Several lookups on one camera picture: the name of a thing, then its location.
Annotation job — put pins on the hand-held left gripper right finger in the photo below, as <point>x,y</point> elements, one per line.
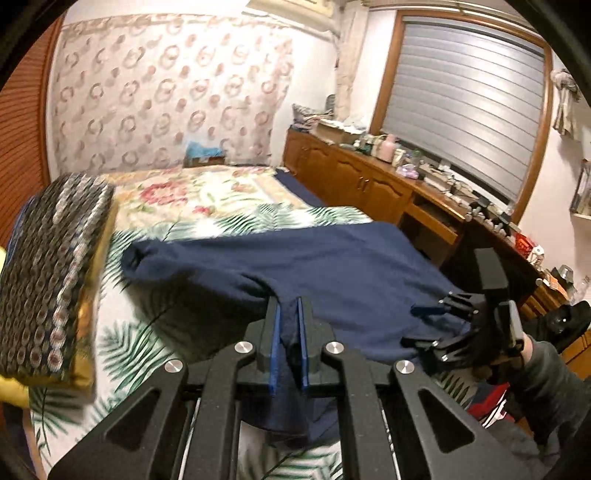
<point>303,346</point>

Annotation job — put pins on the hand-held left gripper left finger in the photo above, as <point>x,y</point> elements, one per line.
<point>275,350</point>

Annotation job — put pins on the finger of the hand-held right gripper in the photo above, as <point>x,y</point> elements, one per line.
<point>438,307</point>
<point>434,348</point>

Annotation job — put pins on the navy t-shirt with orange print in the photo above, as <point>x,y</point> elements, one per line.
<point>341,277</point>

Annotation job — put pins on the person's right forearm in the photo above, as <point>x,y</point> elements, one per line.
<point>549,392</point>

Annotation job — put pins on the red and blue cloth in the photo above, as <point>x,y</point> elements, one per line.
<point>491,401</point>

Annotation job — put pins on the black bag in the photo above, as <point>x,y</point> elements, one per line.
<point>568,323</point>

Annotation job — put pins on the small red box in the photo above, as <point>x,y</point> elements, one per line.
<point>523,242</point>

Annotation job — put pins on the purple toiletry pouch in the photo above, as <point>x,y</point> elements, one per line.
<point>408,171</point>

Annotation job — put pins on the wooden cabinet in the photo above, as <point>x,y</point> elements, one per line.
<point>369,184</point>

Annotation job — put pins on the navy bed sheet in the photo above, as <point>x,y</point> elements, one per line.
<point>300,191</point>

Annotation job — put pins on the pink bottle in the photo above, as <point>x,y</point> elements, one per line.
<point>386,148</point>

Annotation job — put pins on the bed with floral blanket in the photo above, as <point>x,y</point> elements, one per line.
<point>194,203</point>

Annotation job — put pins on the cardboard box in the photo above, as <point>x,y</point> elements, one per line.
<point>334,132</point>

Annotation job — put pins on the grey window blind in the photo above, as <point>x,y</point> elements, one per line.
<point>466,101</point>

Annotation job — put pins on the striped patterned bag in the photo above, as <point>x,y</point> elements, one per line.
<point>304,115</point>

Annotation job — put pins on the hanging beige cloth bundle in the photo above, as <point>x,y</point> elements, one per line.
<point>567,104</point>

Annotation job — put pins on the dark patterned cushion, gold edge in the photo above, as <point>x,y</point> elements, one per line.
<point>51,277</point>

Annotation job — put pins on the white air conditioner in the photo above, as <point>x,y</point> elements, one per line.
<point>291,7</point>

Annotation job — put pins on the wall shelf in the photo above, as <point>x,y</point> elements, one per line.
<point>582,189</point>

